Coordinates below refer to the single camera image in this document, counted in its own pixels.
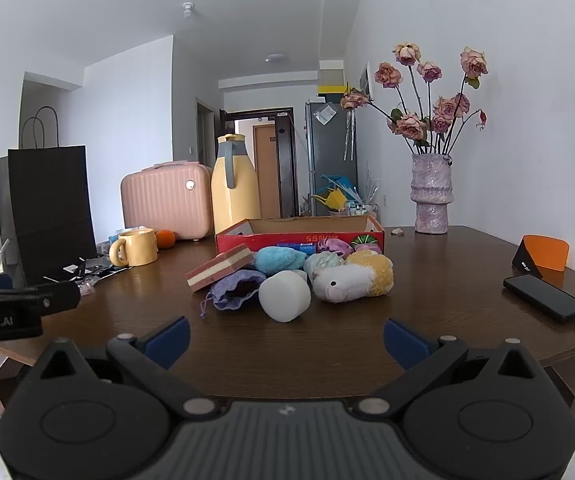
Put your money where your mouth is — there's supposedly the mint green bath pouf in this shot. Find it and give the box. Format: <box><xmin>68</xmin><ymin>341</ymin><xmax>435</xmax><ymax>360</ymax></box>
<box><xmin>303</xmin><ymin>251</ymin><xmax>343</xmax><ymax>281</ymax></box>

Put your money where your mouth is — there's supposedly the lilac knitted cloth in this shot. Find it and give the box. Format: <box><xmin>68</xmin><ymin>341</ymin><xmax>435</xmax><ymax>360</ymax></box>
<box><xmin>316</xmin><ymin>237</ymin><xmax>353</xmax><ymax>256</ymax></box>

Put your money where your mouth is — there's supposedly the purple drawstring pouch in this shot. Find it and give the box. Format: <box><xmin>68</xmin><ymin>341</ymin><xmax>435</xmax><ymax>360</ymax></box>
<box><xmin>200</xmin><ymin>269</ymin><xmax>267</xmax><ymax>317</ymax></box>

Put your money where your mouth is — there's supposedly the black power bank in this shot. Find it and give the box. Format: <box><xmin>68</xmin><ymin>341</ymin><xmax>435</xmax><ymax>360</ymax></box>
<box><xmin>503</xmin><ymin>274</ymin><xmax>575</xmax><ymax>323</ymax></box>

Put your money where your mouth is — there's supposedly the purple ceramic vase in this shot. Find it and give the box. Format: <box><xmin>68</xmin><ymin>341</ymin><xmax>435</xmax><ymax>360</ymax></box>
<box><xmin>411</xmin><ymin>153</ymin><xmax>455</xmax><ymax>235</ymax></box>

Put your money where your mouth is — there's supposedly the yellow thermos jug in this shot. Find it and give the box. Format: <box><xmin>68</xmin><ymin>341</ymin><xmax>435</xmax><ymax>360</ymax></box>
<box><xmin>210</xmin><ymin>133</ymin><xmax>261</xmax><ymax>235</ymax></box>

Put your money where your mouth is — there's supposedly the dark brown door frame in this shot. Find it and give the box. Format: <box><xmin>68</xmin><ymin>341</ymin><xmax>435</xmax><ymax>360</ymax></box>
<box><xmin>220</xmin><ymin>106</ymin><xmax>298</xmax><ymax>218</ymax></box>

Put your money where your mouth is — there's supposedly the orange black stand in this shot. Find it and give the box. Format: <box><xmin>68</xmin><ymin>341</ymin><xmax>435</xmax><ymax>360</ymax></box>
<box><xmin>511</xmin><ymin>234</ymin><xmax>571</xmax><ymax>281</ymax></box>

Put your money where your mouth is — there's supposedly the brown wooden door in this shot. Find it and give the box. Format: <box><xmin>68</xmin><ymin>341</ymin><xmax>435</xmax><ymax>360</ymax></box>
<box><xmin>253</xmin><ymin>125</ymin><xmax>277</xmax><ymax>218</ymax></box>

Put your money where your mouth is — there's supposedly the black silver foil packet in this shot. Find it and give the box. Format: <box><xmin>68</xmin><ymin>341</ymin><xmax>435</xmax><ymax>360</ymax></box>
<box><xmin>42</xmin><ymin>255</ymin><xmax>133</xmax><ymax>286</ymax></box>

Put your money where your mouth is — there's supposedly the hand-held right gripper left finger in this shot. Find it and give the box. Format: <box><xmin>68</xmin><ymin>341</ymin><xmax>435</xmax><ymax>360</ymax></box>
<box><xmin>27</xmin><ymin>316</ymin><xmax>220</xmax><ymax>418</ymax></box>

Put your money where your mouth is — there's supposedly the red cardboard box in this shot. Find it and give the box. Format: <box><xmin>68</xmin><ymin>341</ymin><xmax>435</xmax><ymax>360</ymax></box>
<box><xmin>216</xmin><ymin>215</ymin><xmax>385</xmax><ymax>256</ymax></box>

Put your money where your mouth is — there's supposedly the cream cardboard box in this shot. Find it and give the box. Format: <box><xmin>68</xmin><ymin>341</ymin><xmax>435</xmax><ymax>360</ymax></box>
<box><xmin>320</xmin><ymin>60</ymin><xmax>344</xmax><ymax>86</ymax></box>

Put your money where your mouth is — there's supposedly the yellow mug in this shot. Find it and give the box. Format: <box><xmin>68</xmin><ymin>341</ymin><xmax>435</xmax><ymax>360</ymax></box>
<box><xmin>109</xmin><ymin>228</ymin><xmax>158</xmax><ymax>267</ymax></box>

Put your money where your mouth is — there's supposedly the grey interior door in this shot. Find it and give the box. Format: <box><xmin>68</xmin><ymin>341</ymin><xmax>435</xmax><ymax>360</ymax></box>
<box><xmin>196</xmin><ymin>102</ymin><xmax>215</xmax><ymax>168</ymax></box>

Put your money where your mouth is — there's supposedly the grey refrigerator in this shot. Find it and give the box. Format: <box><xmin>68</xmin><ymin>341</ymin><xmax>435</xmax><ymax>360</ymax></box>
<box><xmin>305</xmin><ymin>101</ymin><xmax>359</xmax><ymax>213</ymax></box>

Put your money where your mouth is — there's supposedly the clear cellophane wrap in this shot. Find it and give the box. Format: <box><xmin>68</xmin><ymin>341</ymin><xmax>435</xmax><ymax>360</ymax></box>
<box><xmin>365</xmin><ymin>170</ymin><xmax>383</xmax><ymax>206</ymax></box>

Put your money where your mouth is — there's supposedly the dried pink rose bouquet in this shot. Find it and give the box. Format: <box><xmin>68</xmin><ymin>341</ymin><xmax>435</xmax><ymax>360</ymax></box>
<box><xmin>341</xmin><ymin>42</ymin><xmax>488</xmax><ymax>157</ymax></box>

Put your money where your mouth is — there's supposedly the pink suitcase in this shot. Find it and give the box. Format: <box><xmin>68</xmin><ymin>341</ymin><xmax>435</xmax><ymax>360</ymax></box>
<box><xmin>120</xmin><ymin>161</ymin><xmax>213</xmax><ymax>242</ymax></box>

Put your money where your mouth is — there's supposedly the blue fluffy sponge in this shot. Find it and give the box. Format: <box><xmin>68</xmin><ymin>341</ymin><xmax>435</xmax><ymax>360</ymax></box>
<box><xmin>254</xmin><ymin>246</ymin><xmax>309</xmax><ymax>277</ymax></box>

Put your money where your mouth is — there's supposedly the wall picture frame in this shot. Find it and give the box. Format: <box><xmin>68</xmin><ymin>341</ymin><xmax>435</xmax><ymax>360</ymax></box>
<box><xmin>360</xmin><ymin>62</ymin><xmax>374</xmax><ymax>103</ymax></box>

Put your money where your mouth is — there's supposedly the white foam cylinder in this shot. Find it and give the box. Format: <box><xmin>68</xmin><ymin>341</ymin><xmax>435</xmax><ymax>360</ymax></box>
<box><xmin>258</xmin><ymin>270</ymin><xmax>312</xmax><ymax>323</ymax></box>

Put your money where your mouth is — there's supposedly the white yellow plush toy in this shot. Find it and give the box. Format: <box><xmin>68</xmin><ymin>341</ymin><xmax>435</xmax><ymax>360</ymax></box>
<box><xmin>312</xmin><ymin>250</ymin><xmax>395</xmax><ymax>304</ymax></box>

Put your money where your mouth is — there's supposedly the blue packet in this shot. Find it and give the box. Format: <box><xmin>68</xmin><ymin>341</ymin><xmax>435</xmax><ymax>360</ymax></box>
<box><xmin>277</xmin><ymin>241</ymin><xmax>317</xmax><ymax>256</ymax></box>

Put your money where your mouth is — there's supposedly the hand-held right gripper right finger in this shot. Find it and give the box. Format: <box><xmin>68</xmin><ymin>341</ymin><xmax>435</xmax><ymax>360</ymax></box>
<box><xmin>357</xmin><ymin>317</ymin><xmax>549</xmax><ymax>418</ymax></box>

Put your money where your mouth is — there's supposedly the black paper bag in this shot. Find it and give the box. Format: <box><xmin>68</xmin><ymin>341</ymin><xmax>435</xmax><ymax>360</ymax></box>
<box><xmin>7</xmin><ymin>106</ymin><xmax>99</xmax><ymax>287</ymax></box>

